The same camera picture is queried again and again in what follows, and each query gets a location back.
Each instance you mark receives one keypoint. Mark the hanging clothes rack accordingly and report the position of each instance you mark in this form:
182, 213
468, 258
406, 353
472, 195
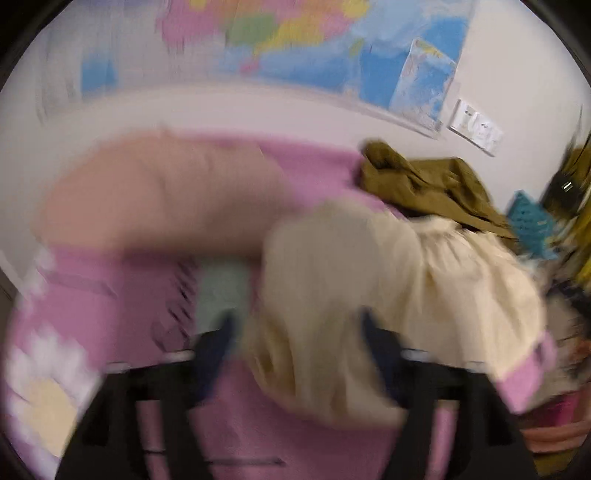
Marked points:
567, 200

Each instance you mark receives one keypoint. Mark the wall map poster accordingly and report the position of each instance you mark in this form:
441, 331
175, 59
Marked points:
398, 56

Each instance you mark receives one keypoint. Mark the pink bed sheet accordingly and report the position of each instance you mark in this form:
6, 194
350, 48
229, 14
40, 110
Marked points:
90, 313

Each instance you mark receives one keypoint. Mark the folded peach garment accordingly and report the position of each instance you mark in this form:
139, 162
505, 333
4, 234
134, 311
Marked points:
156, 191

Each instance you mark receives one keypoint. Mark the white wall socket panel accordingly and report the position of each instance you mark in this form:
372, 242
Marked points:
476, 128

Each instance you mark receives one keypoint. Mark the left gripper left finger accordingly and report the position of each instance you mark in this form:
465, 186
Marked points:
107, 441

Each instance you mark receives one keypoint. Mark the blue plastic basket rack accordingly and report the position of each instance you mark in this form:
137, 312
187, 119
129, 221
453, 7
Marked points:
533, 226

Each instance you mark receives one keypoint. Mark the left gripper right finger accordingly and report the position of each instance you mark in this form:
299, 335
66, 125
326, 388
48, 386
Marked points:
484, 441

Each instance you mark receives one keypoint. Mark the cream large garment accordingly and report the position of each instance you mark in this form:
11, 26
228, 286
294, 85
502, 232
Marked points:
459, 295

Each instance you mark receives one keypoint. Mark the olive brown jacket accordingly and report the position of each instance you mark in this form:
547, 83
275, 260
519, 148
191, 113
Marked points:
445, 187

